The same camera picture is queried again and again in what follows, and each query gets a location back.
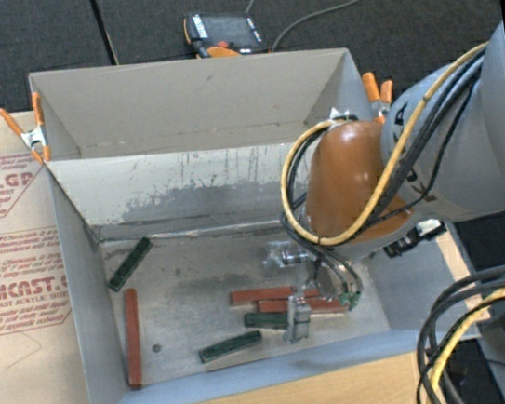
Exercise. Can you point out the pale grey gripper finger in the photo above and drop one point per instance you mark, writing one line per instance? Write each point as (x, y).
(304, 318)
(292, 329)

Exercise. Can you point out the brown cardboard board, red print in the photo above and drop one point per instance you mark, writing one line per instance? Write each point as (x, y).
(26, 352)

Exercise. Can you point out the red-brown flat block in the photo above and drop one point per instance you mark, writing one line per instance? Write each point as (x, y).
(261, 294)
(133, 336)
(275, 306)

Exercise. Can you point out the black cylinder on white bracket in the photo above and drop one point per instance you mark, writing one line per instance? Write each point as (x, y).
(402, 244)

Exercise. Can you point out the grey metal bin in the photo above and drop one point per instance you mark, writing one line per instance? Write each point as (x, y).
(184, 183)

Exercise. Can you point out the dark green flat block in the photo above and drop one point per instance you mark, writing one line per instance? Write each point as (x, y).
(231, 346)
(265, 320)
(129, 264)

